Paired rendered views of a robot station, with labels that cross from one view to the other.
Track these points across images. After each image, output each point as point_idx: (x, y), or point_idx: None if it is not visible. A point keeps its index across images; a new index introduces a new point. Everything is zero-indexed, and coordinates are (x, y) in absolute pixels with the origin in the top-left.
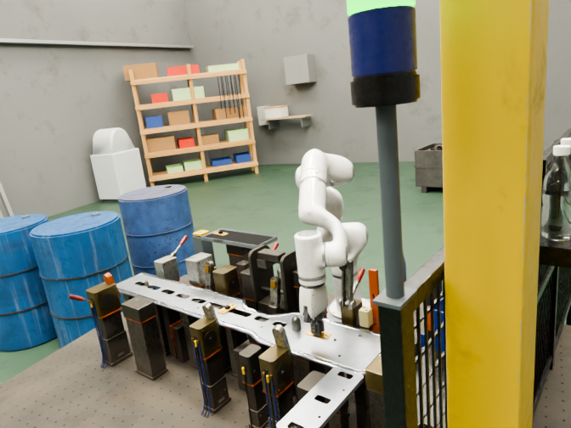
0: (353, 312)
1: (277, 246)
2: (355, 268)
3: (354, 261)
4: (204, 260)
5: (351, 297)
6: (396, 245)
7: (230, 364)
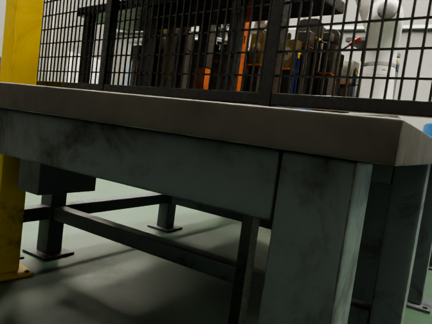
0: (251, 38)
1: (357, 39)
2: (373, 56)
3: (370, 44)
4: (344, 62)
5: (255, 24)
6: None
7: None
